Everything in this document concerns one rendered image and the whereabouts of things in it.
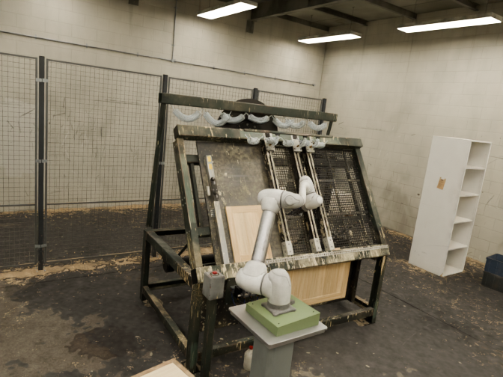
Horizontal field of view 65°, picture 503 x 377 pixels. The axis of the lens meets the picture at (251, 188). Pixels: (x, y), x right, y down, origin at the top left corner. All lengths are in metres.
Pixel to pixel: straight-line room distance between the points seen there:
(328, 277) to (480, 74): 4.99
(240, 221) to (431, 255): 3.96
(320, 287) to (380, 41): 6.33
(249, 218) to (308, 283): 1.05
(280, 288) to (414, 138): 6.24
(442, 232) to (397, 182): 2.37
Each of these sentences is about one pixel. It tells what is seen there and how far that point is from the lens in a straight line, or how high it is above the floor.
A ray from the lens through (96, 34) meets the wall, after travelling 7.87.
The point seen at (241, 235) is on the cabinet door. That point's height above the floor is 1.08.
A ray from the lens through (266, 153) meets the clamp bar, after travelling 3.79.
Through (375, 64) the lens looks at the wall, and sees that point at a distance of 9.37.
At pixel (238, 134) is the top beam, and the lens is 3.67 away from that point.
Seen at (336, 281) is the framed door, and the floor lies 0.46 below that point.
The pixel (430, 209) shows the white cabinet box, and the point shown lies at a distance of 6.69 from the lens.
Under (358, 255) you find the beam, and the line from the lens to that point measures 4.15.
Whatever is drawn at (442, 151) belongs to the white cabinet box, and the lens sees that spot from 6.58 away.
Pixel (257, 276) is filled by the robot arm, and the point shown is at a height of 1.03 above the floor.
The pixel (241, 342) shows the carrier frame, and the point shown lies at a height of 0.17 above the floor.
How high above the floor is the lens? 2.13
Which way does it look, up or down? 11 degrees down
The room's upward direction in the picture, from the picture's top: 6 degrees clockwise
